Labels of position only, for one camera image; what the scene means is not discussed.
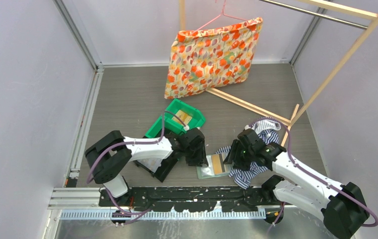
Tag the blue white striped cloth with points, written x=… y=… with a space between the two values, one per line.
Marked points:
x=267 y=130

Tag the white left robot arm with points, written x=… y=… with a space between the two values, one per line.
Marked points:
x=108 y=157

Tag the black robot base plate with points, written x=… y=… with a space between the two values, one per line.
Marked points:
x=195 y=199

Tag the aluminium frame rail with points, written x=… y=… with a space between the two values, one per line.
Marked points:
x=72 y=19

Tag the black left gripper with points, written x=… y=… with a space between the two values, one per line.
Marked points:
x=200 y=160

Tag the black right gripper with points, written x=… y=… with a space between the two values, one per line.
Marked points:
x=233 y=155

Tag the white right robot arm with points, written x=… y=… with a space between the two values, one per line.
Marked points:
x=341 y=207

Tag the gold card in bin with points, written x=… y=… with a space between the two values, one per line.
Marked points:
x=184 y=117

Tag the white card in tray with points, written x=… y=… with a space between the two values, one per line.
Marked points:
x=151 y=164

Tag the green card holder wallet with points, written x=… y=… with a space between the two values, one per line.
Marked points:
x=215 y=167

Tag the floral orange pillowcase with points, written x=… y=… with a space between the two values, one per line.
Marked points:
x=204 y=59

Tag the green plastic bin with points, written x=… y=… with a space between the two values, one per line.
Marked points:
x=172 y=123

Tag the metal rack rod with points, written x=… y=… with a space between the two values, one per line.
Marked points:
x=316 y=14

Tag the black plastic tray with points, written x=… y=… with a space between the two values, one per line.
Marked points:
x=158 y=168

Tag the pink wire hanger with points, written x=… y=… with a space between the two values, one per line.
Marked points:
x=222 y=13

